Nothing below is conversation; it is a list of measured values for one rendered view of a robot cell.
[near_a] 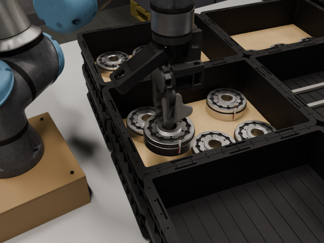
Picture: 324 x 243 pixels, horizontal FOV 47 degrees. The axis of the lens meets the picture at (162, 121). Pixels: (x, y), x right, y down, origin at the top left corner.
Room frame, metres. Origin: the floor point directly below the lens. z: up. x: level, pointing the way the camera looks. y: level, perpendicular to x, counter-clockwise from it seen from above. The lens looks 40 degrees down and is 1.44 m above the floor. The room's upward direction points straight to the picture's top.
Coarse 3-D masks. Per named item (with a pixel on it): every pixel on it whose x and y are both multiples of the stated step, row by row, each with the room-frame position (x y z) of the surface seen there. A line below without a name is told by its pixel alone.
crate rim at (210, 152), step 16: (208, 64) 0.84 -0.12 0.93; (224, 64) 0.84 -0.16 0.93; (144, 80) 0.76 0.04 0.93; (272, 80) 0.76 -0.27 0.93; (288, 96) 0.70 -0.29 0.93; (112, 112) 0.64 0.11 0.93; (304, 112) 0.64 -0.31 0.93; (288, 128) 0.59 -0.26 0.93; (304, 128) 0.59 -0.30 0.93; (128, 144) 0.54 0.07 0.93; (240, 144) 0.54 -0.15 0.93; (176, 160) 0.49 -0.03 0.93; (192, 160) 0.50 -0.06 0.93; (144, 176) 0.46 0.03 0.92
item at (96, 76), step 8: (200, 16) 1.13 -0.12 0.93; (128, 24) 1.07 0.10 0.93; (136, 24) 1.07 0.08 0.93; (144, 24) 1.08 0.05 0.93; (208, 24) 1.07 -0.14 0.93; (80, 32) 1.02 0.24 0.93; (88, 32) 1.02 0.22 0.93; (96, 32) 1.02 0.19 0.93; (216, 32) 1.02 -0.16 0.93; (80, 40) 0.97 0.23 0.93; (224, 40) 0.97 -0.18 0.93; (232, 48) 0.92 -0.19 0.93; (88, 56) 0.88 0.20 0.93; (232, 56) 0.88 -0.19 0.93; (240, 56) 0.88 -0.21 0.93; (88, 64) 0.86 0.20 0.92; (96, 72) 0.80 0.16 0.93; (96, 80) 0.77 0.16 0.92
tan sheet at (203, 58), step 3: (201, 51) 1.08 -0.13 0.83; (201, 54) 1.06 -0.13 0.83; (204, 54) 1.06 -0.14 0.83; (201, 57) 1.04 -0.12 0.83; (204, 57) 1.04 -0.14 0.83; (207, 57) 1.04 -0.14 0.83; (201, 60) 1.03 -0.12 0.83; (204, 60) 1.03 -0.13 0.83; (207, 60) 1.03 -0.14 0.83; (105, 78) 0.92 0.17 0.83; (108, 78) 0.92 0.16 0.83; (105, 81) 0.91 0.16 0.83
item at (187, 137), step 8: (160, 112) 0.61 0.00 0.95; (152, 120) 0.59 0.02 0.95; (184, 120) 0.59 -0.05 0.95; (144, 128) 0.56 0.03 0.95; (152, 128) 0.57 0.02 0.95; (184, 128) 0.56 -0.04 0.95; (192, 128) 0.56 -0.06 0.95; (152, 136) 0.54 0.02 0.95; (160, 136) 0.54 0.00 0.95; (168, 136) 0.54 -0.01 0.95; (176, 136) 0.54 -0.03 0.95; (184, 136) 0.54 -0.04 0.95; (160, 144) 0.52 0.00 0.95; (168, 144) 0.52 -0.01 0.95; (176, 144) 0.52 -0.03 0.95
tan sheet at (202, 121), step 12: (204, 108) 0.78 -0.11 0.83; (252, 108) 0.78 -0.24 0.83; (192, 120) 0.73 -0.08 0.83; (204, 120) 0.73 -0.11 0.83; (216, 120) 0.73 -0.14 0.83; (240, 120) 0.73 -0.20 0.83; (264, 120) 0.73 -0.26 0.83; (228, 132) 0.69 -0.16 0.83; (144, 144) 0.64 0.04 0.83; (144, 156) 0.60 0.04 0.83; (156, 156) 0.60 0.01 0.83; (180, 156) 0.60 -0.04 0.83
